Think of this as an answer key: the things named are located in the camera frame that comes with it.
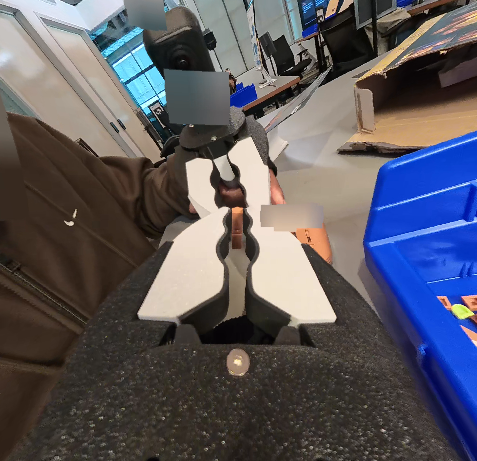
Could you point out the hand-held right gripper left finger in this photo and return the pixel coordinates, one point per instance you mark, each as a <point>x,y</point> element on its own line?
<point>182,282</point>

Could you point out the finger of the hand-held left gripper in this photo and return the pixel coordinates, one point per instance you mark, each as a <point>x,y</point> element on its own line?
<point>257,178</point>
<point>203,189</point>

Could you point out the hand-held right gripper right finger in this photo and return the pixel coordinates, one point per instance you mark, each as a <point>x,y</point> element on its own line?
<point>294,282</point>

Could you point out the colourful toy brick model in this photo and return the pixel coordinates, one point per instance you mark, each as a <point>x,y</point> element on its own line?
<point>317,245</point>

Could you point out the small brown toy brick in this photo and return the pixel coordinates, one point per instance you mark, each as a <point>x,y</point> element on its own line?
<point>237,226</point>

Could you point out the blue plastic bin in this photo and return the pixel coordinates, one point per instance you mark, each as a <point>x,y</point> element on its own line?
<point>417,237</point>

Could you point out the pile of brown toy bricks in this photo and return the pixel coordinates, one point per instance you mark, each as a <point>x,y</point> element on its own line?
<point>462,323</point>

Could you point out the person's left hand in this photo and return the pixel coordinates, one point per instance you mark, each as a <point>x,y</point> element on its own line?
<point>276,189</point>

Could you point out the small blue bin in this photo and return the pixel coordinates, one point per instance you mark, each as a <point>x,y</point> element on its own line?
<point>242,96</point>

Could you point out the printed instruction booklet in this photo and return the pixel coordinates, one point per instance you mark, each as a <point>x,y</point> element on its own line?
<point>298,100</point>

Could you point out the lit computer monitor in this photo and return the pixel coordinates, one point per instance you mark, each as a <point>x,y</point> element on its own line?
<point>320,3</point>

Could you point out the black office chair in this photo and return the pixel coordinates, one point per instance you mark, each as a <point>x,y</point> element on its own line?
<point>346,36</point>

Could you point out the small green toy brick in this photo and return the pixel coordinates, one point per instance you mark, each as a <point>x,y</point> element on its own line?
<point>462,310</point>

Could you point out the printed cardboard box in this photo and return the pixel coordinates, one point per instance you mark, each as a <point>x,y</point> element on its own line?
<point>417,96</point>

